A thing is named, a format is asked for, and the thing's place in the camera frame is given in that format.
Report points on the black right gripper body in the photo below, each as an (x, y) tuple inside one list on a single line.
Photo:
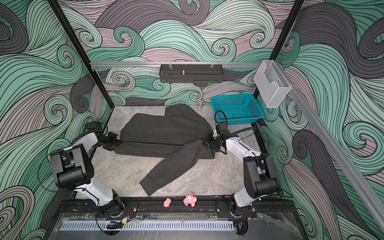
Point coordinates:
[(213, 142)]

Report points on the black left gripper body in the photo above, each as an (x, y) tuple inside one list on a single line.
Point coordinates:
[(109, 142)]

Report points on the dark grey pinstripe shirt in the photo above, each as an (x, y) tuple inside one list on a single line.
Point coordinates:
[(178, 137)]

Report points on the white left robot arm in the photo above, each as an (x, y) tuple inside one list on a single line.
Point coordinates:
[(73, 169)]

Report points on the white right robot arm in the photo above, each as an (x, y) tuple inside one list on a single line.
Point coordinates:
[(259, 170)]

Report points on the teal plastic basket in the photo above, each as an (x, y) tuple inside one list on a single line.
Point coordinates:
[(237, 109)]

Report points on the pink plush pig toy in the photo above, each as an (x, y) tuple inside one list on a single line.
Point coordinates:
[(190, 199)]

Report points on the small pink toy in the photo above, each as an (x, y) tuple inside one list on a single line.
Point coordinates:
[(167, 203)]

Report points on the clear plastic wall bin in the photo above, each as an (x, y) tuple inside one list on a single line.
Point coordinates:
[(272, 82)]

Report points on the aluminium wall rail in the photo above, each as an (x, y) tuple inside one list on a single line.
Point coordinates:
[(138, 64)]

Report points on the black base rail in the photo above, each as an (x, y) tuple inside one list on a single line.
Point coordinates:
[(221, 207)]

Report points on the black wall shelf tray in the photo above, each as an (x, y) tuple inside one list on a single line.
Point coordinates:
[(197, 74)]

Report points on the white slotted cable duct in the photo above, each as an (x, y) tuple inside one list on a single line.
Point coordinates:
[(150, 226)]

